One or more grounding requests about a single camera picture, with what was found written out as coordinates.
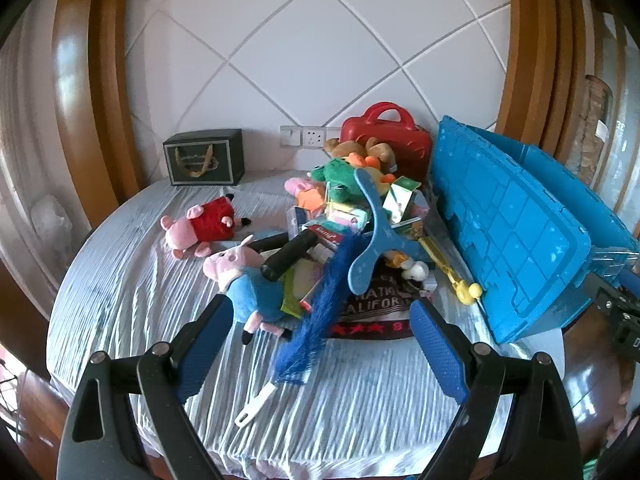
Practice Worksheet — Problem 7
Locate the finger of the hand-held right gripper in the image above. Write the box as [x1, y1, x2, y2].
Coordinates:
[582, 270, 640, 312]

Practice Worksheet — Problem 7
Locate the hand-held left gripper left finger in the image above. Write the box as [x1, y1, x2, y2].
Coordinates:
[56, 293, 236, 480]

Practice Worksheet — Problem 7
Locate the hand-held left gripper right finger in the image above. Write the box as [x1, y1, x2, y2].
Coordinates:
[409, 299, 585, 480]

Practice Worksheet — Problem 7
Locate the white duck toy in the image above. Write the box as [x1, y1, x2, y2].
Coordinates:
[392, 252, 432, 283]

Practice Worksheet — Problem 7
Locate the blue plastic storage bin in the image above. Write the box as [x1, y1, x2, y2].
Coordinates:
[429, 116, 640, 345]

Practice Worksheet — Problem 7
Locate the blue plastic boomerang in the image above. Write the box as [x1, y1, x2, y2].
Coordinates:
[347, 167, 432, 296]

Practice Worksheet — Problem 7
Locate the person's right forearm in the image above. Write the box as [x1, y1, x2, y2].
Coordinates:
[611, 375, 640, 438]

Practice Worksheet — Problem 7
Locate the pig plush blue shirt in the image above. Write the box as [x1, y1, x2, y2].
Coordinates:
[202, 235, 294, 346]

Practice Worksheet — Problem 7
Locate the black printed cloth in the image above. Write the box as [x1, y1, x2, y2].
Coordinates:
[330, 260, 438, 342]

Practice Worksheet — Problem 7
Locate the yellow duck stick toy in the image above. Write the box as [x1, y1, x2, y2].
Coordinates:
[419, 237, 484, 306]

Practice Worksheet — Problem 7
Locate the green flat packet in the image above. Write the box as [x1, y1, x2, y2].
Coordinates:
[279, 264, 323, 318]

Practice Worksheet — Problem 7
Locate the pig plush red dress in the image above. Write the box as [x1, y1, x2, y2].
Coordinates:
[160, 194, 252, 261]

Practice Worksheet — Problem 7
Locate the green carton box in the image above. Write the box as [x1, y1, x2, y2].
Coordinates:
[382, 176, 422, 226]

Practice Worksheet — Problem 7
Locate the red white toothpaste box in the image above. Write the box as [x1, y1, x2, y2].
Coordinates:
[302, 224, 353, 253]

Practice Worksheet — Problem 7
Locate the rolled patterned rug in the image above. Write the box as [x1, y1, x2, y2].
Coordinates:
[572, 75, 616, 178]

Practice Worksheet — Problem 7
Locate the orange plush toy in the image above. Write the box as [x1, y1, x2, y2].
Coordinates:
[294, 189, 328, 212]

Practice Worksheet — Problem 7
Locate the small pink plush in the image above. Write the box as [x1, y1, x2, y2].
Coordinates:
[284, 176, 326, 197]

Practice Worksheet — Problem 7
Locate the dark gift box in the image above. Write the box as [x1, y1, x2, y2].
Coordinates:
[163, 129, 245, 187]

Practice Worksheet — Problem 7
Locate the green frog plush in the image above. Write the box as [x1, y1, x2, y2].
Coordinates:
[306, 157, 372, 206]

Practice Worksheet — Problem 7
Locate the brown teddy plush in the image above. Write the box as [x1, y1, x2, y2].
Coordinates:
[324, 138, 397, 167]

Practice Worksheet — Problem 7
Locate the red plastic carry case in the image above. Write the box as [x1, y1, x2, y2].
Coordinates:
[340, 102, 432, 181]

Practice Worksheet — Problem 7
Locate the brown wooden pillar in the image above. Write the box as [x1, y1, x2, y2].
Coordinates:
[492, 0, 593, 161]
[51, 0, 147, 228]

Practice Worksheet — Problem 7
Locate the white curtain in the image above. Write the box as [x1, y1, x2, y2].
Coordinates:
[0, 25, 93, 311]

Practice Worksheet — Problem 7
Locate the black cylindrical handle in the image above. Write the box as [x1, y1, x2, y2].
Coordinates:
[260, 232, 322, 282]

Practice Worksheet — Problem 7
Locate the white wall socket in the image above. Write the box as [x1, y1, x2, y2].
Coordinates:
[280, 125, 342, 149]

